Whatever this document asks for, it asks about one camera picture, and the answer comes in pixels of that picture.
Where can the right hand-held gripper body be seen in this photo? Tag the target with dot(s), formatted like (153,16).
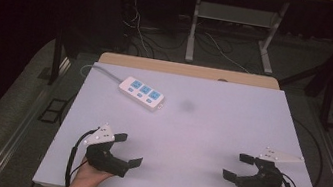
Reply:
(263,183)

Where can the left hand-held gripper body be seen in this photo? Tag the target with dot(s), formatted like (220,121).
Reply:
(103,159)

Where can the white power strip blue sockets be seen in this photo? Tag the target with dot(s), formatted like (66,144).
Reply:
(141,93)

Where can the person's left hand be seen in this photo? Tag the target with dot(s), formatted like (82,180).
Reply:
(88,177)

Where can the white table mat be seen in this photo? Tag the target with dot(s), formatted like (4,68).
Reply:
(201,139)

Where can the wooden table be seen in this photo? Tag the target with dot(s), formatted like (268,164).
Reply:
(188,70)

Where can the white metal stand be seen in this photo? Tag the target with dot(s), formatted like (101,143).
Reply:
(237,15)

